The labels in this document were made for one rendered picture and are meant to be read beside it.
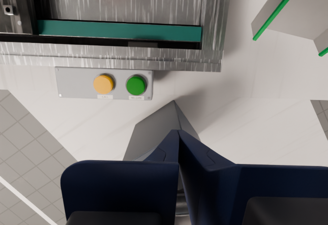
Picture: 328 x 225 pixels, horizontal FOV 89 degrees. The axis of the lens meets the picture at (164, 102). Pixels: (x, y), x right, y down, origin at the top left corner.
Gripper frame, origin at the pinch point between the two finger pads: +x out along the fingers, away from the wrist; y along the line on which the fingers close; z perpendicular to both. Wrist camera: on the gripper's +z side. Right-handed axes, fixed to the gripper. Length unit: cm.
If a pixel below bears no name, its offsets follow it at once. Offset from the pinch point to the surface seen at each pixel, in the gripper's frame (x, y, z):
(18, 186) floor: 124, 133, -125
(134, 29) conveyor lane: 30.8, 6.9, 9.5
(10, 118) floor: 125, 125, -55
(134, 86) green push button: 28.2, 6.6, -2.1
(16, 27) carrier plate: 28.5, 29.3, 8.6
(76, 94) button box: 29.4, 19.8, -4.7
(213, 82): 39.3, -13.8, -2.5
